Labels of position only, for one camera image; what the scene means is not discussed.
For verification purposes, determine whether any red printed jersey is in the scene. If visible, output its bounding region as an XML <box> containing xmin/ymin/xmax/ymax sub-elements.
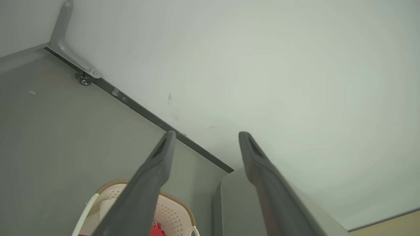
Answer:
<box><xmin>151</xmin><ymin>220</ymin><xmax>166</xmax><ymax>236</ymax></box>

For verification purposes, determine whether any small black caster wheel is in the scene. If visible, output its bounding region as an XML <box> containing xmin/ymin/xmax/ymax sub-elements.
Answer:
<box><xmin>76</xmin><ymin>71</ymin><xmax>95</xmax><ymax>86</ymax></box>

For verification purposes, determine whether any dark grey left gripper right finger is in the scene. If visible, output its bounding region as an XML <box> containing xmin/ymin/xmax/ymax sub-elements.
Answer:
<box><xmin>239</xmin><ymin>131</ymin><xmax>326</xmax><ymax>236</ymax></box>

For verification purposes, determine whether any grey fabric sofa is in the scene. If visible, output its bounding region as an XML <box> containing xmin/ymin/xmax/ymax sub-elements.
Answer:
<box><xmin>213</xmin><ymin>168</ymin><xmax>350</xmax><ymax>236</ymax></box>

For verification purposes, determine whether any grey wall skirting strip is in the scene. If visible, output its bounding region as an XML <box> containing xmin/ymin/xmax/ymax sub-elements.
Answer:
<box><xmin>0</xmin><ymin>43</ymin><xmax>50</xmax><ymax>74</ymax></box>

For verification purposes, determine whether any cream perforated laundry basket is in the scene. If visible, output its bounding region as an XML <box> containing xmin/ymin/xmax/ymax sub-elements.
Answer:
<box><xmin>72</xmin><ymin>179</ymin><xmax>200</xmax><ymax>236</ymax></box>

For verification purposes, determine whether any black baseboard strip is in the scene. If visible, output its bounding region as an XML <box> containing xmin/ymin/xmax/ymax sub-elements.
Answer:
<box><xmin>44</xmin><ymin>47</ymin><xmax>235</xmax><ymax>173</ymax></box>

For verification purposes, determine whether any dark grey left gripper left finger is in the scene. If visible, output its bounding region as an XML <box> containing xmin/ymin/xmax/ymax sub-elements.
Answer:
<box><xmin>92</xmin><ymin>130</ymin><xmax>177</xmax><ymax>236</ymax></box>

